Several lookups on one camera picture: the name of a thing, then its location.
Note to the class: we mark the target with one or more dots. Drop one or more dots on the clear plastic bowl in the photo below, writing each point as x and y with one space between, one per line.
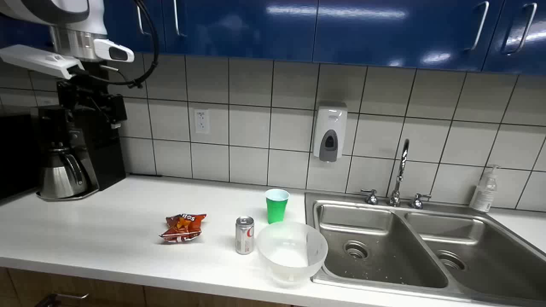
290 252

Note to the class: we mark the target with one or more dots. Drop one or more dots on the red doritos chip packet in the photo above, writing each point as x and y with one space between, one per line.
182 227

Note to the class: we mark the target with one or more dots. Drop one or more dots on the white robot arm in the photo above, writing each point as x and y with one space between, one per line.
78 36

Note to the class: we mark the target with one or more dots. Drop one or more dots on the black microwave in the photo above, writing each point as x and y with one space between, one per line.
19 155

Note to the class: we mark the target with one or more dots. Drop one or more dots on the white wall soap dispenser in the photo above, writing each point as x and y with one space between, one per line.
329 131

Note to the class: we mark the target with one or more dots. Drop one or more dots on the blue upper cabinets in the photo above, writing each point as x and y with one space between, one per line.
503 36

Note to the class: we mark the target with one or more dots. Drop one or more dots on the chrome sink faucet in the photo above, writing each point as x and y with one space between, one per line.
394 198

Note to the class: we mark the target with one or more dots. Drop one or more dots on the wooden lower drawer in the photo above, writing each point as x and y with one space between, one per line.
71 291

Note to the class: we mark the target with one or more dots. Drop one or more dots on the steel coffee carafe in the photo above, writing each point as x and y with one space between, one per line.
65 174

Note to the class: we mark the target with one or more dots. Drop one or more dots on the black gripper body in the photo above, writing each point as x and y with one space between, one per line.
82 94

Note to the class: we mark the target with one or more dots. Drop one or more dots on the green plastic cup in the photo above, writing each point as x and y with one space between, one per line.
276 204

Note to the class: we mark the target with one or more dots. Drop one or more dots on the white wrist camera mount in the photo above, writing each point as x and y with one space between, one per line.
39 59

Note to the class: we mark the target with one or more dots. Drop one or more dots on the black coffee maker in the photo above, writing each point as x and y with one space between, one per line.
83 129

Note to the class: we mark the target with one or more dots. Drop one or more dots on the white wall power outlet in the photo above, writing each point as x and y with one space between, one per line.
201 121

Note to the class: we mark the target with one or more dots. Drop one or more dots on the clear hand soap bottle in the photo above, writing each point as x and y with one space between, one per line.
484 189

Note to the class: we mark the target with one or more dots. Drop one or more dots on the stainless steel double sink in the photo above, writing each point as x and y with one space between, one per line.
435 252

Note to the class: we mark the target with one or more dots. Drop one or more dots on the silver soda can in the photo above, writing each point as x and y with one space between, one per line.
244 233

